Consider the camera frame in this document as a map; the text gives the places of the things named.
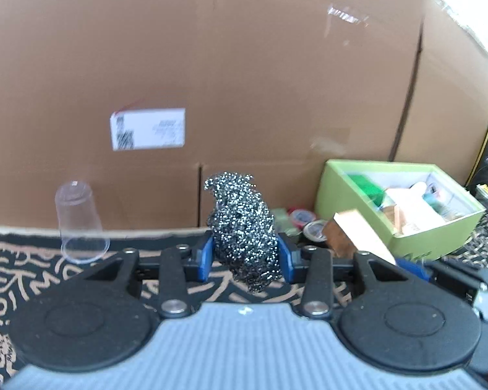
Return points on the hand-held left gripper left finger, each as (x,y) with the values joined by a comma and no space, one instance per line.
(205,258)

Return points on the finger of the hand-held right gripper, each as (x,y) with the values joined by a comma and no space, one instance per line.
(414,269)

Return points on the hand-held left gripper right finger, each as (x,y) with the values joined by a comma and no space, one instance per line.
(285,258)

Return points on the lime green storage box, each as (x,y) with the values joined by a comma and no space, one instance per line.
(427,235)

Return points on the steel wool scrubber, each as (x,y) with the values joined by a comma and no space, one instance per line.
(244,235)

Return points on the brown box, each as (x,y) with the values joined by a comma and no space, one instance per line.
(390,213)
(356,235)

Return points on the teal packet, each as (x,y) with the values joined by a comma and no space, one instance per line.
(436,199)

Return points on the white roll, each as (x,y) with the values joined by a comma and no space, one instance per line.
(419,189)

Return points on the clear plastic cup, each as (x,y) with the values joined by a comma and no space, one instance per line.
(79,219)

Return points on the white shipping label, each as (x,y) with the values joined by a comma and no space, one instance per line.
(148,128)

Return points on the black patterned mat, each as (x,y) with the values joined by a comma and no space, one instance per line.
(20,260)

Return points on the large cardboard box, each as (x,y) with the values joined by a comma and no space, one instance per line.
(248,69)

